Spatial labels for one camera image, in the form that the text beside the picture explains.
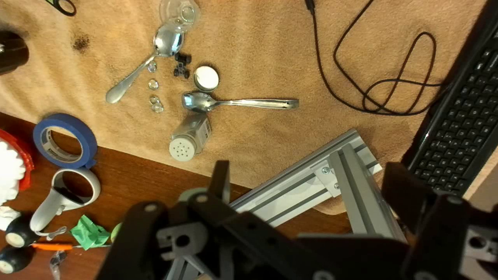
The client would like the silver spoon upper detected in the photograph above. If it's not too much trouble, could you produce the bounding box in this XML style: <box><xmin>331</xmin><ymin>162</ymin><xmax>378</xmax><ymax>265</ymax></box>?
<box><xmin>105</xmin><ymin>24</ymin><xmax>183</xmax><ymax>104</ymax></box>

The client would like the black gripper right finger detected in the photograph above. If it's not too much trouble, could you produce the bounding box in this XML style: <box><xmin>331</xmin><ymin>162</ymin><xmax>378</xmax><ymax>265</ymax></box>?
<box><xmin>381</xmin><ymin>162</ymin><xmax>437</xmax><ymax>243</ymax></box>

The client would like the aluminium extrusion frame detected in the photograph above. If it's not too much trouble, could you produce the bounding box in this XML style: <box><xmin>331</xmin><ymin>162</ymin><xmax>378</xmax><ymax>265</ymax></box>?
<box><xmin>230</xmin><ymin>129</ymin><xmax>404</xmax><ymax>241</ymax></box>

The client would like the black round ball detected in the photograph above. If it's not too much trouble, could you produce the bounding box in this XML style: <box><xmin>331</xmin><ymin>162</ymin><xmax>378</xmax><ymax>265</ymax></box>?
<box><xmin>0</xmin><ymin>246</ymin><xmax>32</xmax><ymax>274</ymax></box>
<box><xmin>4</xmin><ymin>213</ymin><xmax>37</xmax><ymax>248</ymax></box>

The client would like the orange pen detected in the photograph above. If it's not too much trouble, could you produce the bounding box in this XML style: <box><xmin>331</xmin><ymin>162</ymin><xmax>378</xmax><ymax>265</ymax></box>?
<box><xmin>31</xmin><ymin>243</ymin><xmax>76</xmax><ymax>252</ymax></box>

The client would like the black toy wheel piece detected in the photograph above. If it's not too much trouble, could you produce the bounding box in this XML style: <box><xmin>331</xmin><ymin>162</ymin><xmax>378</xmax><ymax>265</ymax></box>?
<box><xmin>172</xmin><ymin>53</ymin><xmax>191</xmax><ymax>80</ymax></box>

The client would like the round metal jar lid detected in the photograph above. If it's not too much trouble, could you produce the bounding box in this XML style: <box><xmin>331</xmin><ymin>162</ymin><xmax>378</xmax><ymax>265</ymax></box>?
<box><xmin>193</xmin><ymin>66</ymin><xmax>219</xmax><ymax>90</ymax></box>

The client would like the blue masking tape roll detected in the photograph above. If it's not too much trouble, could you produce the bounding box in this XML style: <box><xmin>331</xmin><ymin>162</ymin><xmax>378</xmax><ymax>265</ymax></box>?
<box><xmin>32</xmin><ymin>114</ymin><xmax>98</xmax><ymax>170</ymax></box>

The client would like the clear glass bead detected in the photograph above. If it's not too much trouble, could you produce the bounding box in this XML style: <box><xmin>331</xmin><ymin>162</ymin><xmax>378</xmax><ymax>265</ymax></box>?
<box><xmin>146</xmin><ymin>61</ymin><xmax>157</xmax><ymax>73</ymax></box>
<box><xmin>147</xmin><ymin>78</ymin><xmax>160</xmax><ymax>90</ymax></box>
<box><xmin>149</xmin><ymin>95</ymin><xmax>165</xmax><ymax>114</ymax></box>

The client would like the green crumpled object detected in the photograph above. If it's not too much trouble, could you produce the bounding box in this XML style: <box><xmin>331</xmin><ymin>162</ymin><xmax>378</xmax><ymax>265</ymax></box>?
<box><xmin>70</xmin><ymin>215</ymin><xmax>110</xmax><ymax>251</ymax></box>

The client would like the silver spoon lower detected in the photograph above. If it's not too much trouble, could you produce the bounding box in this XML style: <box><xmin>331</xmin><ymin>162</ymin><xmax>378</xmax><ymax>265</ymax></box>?
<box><xmin>182</xmin><ymin>92</ymin><xmax>298</xmax><ymax>112</ymax></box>

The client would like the red bowl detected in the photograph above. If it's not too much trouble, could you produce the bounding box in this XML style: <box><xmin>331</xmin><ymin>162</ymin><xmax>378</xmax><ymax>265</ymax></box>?
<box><xmin>0</xmin><ymin>129</ymin><xmax>34</xmax><ymax>192</ymax></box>

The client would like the silver spoon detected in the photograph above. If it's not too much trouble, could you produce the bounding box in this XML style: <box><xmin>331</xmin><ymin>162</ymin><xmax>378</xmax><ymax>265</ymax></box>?
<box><xmin>105</xmin><ymin>24</ymin><xmax>183</xmax><ymax>104</ymax></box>
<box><xmin>182</xmin><ymin>92</ymin><xmax>298</xmax><ymax>112</ymax></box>

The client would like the white vr controller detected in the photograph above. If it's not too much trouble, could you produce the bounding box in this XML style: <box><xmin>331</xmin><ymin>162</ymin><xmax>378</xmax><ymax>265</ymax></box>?
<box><xmin>29</xmin><ymin>188</ymin><xmax>67</xmax><ymax>241</ymax></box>

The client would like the glass shaker jar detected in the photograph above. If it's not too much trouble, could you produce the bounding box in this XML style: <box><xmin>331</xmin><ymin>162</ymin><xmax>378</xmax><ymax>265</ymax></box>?
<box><xmin>168</xmin><ymin>112</ymin><xmax>211</xmax><ymax>162</ymax></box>

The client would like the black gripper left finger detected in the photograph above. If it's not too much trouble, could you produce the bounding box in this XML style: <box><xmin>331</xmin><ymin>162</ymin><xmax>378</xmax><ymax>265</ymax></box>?
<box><xmin>208</xmin><ymin>160</ymin><xmax>230</xmax><ymax>202</ymax></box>

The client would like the black keyboard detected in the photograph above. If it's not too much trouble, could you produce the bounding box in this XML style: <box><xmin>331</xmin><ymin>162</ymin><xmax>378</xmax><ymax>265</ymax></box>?
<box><xmin>403</xmin><ymin>0</ymin><xmax>498</xmax><ymax>196</ymax></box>

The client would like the white tape roll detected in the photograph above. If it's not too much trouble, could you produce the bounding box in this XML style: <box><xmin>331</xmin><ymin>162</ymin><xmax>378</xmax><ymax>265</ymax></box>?
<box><xmin>49</xmin><ymin>168</ymin><xmax>101</xmax><ymax>212</ymax></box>

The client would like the beige terry towel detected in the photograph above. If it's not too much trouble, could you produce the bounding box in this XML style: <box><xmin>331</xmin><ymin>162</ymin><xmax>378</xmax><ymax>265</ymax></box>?
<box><xmin>0</xmin><ymin>0</ymin><xmax>485</xmax><ymax>187</ymax></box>

